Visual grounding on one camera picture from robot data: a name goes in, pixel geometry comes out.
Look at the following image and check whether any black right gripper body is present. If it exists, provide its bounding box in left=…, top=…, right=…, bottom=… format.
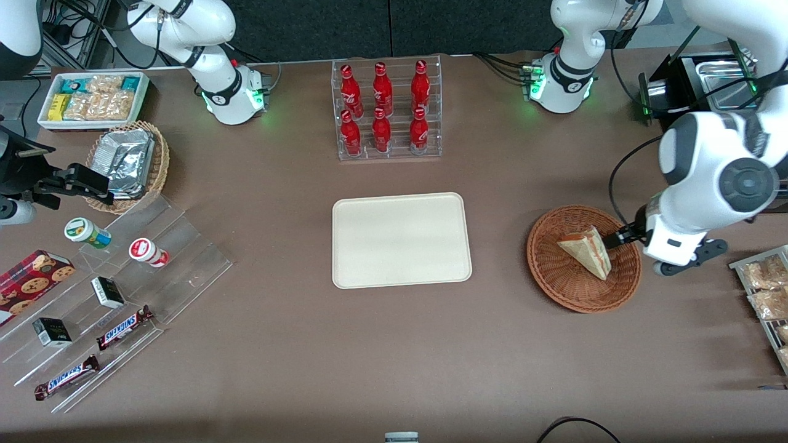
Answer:
left=0, top=126, right=57, bottom=199

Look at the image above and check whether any triangular sandwich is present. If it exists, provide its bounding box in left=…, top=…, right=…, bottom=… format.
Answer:
left=557, top=225, right=613, bottom=281

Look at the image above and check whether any large round wicker basket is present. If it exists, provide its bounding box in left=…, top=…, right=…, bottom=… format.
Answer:
left=526, top=205, right=643, bottom=314

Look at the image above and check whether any small oval wicker basket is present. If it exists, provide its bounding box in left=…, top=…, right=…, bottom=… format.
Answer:
left=82, top=121, right=171, bottom=215

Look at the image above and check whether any beige plastic tray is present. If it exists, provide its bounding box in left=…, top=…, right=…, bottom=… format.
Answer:
left=332, top=192, right=473, bottom=290

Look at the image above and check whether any silver foil packet stack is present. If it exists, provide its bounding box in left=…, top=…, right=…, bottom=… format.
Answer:
left=92, top=129, right=156, bottom=199

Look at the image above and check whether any green lid cup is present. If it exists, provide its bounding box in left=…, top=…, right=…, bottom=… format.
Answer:
left=64, top=217, right=113, bottom=250

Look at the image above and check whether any white rectangular snack bin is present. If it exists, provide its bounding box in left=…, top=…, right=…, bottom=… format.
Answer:
left=38, top=71, right=151, bottom=132

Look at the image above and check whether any clear cracker pack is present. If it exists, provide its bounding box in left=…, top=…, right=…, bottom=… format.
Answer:
left=86, top=74, right=124, bottom=97
left=64, top=92, right=103, bottom=121
left=98, top=90, right=135, bottom=121

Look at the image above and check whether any red lid cup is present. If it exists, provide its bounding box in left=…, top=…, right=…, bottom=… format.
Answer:
left=128, top=237, right=171, bottom=269

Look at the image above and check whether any red plaid cookie box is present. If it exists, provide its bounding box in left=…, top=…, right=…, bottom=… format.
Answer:
left=0, top=249, right=76, bottom=327

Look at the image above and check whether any small black box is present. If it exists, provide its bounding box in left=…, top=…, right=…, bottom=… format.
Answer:
left=90, top=276, right=126, bottom=310
left=31, top=316, right=73, bottom=349

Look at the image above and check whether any clear acrylic stepped display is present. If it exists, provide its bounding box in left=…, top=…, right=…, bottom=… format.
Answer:
left=0, top=193, right=234, bottom=415

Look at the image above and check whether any Snickers chocolate bar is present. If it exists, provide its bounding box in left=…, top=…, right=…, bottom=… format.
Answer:
left=95, top=305, right=155, bottom=352
left=33, top=354, right=101, bottom=402

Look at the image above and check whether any black food warmer cabinet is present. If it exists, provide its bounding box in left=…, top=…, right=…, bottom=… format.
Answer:
left=638, top=38, right=788, bottom=133

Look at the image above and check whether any steel food pan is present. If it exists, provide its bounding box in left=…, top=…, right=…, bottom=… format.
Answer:
left=692, top=54, right=759, bottom=113

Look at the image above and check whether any red cola bottle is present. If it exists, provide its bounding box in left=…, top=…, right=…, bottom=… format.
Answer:
left=372, top=62, right=394, bottom=118
left=411, top=59, right=431, bottom=116
left=340, top=65, right=364, bottom=119
left=409, top=107, right=430, bottom=154
left=340, top=110, right=363, bottom=156
left=371, top=108, right=392, bottom=153

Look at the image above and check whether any clear acrylic bottle rack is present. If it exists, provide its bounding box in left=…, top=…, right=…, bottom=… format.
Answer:
left=331, top=55, right=443, bottom=162

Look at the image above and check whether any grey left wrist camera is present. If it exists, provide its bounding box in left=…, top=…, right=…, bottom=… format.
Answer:
left=653, top=240, right=729, bottom=277

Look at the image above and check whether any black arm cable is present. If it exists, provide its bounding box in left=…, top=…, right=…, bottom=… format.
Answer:
left=608, top=134, right=664, bottom=229

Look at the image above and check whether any grey wire rack tray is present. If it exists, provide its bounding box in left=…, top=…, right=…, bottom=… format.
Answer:
left=729, top=244, right=788, bottom=377

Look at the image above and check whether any aluminium frame profile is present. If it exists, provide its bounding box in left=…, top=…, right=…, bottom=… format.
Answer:
left=57, top=0, right=113, bottom=70

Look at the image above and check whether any black floor cable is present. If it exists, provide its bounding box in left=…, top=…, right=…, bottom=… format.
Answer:
left=535, top=417, right=623, bottom=443

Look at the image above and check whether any black base cable bundle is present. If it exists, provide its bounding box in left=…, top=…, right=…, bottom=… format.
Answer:
left=472, top=52, right=531, bottom=85

